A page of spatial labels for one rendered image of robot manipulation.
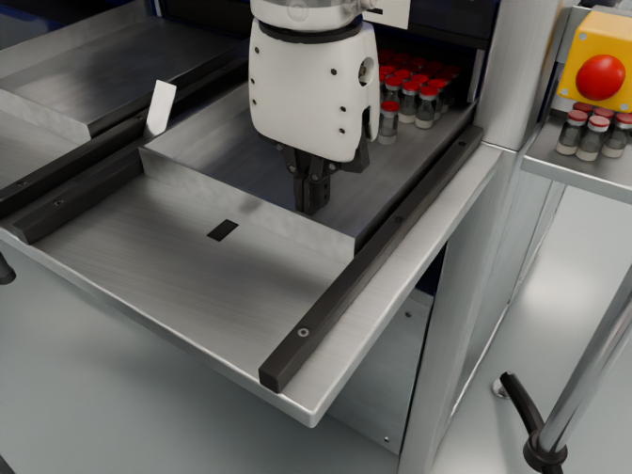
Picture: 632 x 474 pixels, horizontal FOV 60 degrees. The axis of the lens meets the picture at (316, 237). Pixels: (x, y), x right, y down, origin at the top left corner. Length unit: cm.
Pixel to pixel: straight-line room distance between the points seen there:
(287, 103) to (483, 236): 39
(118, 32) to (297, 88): 61
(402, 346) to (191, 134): 53
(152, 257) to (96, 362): 111
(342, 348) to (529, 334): 127
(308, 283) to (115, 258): 18
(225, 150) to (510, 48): 32
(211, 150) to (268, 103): 21
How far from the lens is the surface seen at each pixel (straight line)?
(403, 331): 94
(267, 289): 47
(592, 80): 58
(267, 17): 39
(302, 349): 40
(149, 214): 56
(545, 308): 175
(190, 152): 64
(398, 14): 66
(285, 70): 42
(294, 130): 44
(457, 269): 80
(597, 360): 104
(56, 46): 94
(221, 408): 144
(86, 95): 80
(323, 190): 48
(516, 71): 63
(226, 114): 69
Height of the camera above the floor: 122
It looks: 42 degrees down
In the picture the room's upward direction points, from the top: straight up
